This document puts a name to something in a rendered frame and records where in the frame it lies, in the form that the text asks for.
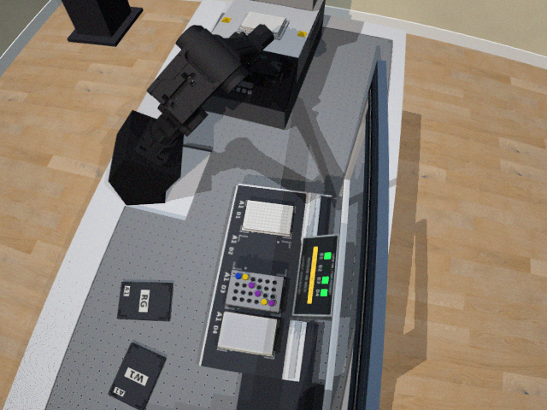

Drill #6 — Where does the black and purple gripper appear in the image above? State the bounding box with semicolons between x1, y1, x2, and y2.
236;74;260;91

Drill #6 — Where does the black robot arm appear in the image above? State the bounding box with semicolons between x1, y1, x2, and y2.
135;24;284;167

